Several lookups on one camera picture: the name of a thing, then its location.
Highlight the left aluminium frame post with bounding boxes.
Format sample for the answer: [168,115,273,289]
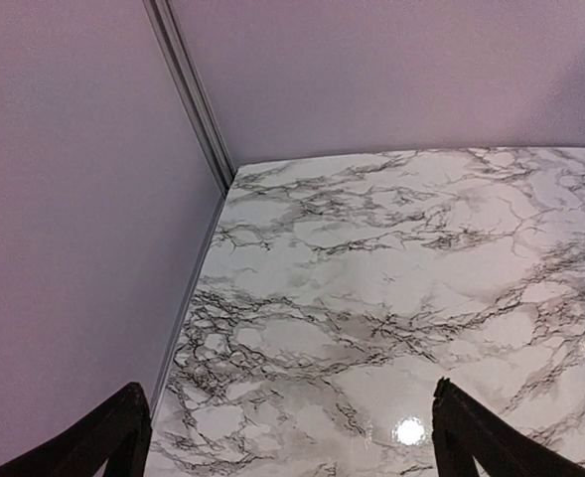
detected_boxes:
[141,0,237,194]

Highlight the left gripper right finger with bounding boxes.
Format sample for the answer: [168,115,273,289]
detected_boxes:
[432,378,585,477]

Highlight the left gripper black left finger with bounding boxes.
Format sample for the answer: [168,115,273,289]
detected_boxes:
[0,382,152,477]

